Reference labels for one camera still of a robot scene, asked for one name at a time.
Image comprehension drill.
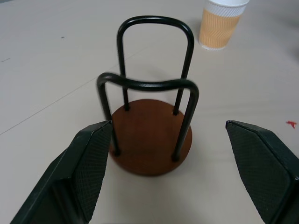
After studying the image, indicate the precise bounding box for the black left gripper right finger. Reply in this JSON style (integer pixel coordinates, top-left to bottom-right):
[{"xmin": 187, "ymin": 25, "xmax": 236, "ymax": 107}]
[{"xmin": 225, "ymin": 119, "xmax": 299, "ymax": 224}]

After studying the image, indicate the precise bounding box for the wooden base wire rack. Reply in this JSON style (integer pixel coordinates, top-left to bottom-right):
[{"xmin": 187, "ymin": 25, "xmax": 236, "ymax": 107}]
[{"xmin": 96, "ymin": 15, "xmax": 199, "ymax": 178}]

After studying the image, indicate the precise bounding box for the orange ribbed paper cup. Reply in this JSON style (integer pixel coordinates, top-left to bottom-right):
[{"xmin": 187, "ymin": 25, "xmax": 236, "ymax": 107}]
[{"xmin": 199, "ymin": 0, "xmax": 250, "ymax": 51}]

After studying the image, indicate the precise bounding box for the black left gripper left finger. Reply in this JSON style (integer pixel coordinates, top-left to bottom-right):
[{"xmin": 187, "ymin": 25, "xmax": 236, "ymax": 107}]
[{"xmin": 10, "ymin": 120, "xmax": 113, "ymax": 224}]

